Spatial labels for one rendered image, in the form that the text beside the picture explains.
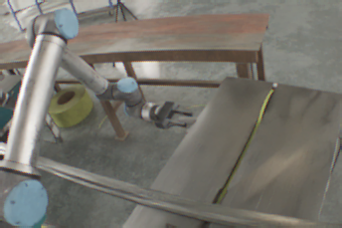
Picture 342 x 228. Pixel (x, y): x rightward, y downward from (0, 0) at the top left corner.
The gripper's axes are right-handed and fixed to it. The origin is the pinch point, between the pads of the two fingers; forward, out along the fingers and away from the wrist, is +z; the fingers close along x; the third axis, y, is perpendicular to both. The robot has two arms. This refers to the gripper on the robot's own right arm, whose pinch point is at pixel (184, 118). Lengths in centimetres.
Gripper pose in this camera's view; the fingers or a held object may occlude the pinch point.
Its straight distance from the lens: 140.8
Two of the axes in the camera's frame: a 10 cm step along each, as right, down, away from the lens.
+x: 4.3, -7.8, 4.6
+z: 8.4, 1.7, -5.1
